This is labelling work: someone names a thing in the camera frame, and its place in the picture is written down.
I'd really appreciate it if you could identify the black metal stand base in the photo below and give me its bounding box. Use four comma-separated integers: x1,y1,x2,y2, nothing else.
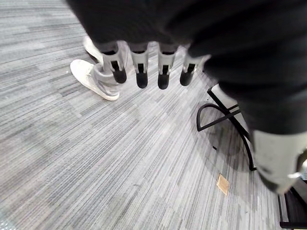
277,178,307,230

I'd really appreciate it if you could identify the brass floor plate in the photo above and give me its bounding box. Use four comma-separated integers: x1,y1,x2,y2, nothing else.
216,174,230,190

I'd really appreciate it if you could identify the person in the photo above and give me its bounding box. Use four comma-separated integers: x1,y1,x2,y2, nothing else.
70,35,135,101

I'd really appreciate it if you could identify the black metal table frame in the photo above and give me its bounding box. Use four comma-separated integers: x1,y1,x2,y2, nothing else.
196,84,258,171

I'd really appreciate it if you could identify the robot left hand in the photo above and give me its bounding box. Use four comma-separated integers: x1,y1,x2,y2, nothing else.
65,0,307,194

